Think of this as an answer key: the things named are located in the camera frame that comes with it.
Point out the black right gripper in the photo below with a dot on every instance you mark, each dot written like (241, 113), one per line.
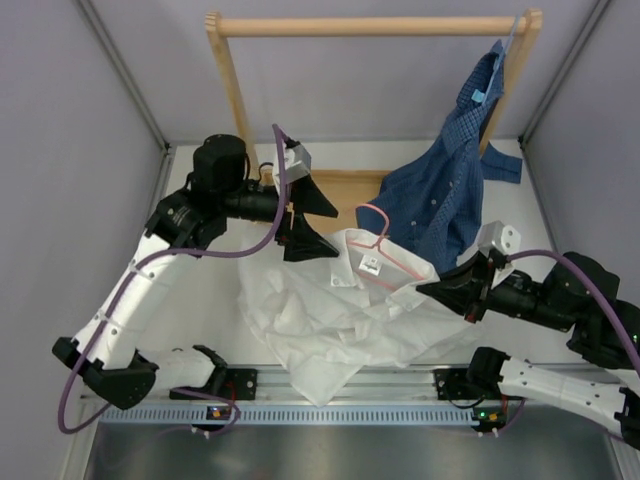
(460, 294)

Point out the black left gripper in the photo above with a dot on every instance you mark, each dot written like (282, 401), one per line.
(302, 240)

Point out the pink wire hanger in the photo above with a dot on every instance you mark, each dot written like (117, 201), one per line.
(383, 235)

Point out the white shirt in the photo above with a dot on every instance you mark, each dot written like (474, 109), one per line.
(332, 317)

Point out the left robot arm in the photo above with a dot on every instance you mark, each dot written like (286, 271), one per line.
(105, 353)

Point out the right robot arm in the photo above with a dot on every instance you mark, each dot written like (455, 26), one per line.
(569, 293)

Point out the blue checkered shirt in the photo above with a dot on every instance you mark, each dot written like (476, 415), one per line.
(434, 203)

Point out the light blue hanger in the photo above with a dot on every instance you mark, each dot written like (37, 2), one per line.
(479, 96)

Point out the wooden clothes rack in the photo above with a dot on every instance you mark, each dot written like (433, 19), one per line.
(331, 79)

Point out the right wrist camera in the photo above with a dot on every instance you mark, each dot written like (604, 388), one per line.
(498, 241)

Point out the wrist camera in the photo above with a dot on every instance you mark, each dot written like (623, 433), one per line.
(297, 161)
(498, 241)

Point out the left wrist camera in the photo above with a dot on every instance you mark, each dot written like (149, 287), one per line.
(297, 161)

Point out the aluminium mounting rail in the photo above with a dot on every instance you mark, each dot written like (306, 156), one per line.
(380, 387)

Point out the slotted cable duct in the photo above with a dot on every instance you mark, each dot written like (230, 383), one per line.
(262, 415)

